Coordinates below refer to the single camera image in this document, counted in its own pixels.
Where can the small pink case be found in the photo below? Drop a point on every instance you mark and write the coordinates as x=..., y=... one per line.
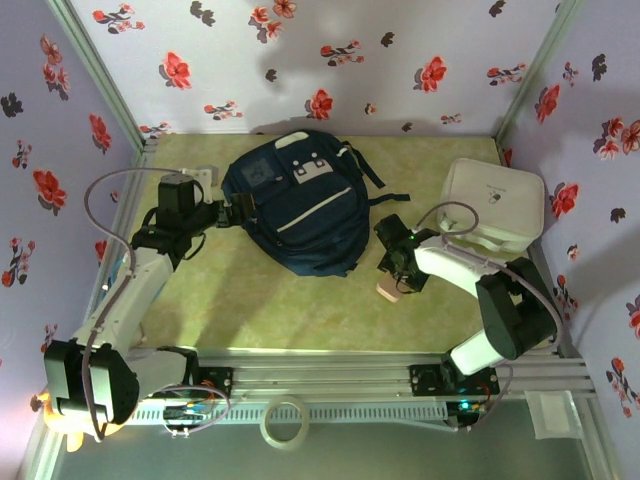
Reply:
x=387, y=292

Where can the navy blue backpack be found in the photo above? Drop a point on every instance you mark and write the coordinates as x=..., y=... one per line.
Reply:
x=310, y=235

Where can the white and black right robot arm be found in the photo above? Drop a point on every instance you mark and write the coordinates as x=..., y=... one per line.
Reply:
x=450, y=260

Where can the green marbled table mat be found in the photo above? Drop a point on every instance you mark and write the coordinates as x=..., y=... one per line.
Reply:
x=300, y=320

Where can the white zip pouch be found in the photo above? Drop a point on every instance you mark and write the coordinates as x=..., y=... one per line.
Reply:
x=490, y=200

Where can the circuit board with green light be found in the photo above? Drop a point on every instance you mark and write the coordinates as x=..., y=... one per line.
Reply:
x=467, y=406

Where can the white paper packet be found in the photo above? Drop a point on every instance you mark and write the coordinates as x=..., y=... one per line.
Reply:
x=552, y=415

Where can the clear tape roll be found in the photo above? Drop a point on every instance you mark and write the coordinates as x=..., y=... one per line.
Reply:
x=285, y=444

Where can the aluminium side rail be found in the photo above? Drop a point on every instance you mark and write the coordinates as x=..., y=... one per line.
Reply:
x=127, y=200

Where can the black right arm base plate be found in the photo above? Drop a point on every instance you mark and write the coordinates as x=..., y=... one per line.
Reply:
x=425, y=380

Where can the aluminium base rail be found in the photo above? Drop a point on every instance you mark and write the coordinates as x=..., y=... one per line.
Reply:
x=320, y=375

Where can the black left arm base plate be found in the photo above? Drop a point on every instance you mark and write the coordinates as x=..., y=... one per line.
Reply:
x=220, y=380

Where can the aluminium corner post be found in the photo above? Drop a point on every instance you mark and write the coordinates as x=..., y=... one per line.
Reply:
x=537, y=70
x=97, y=70

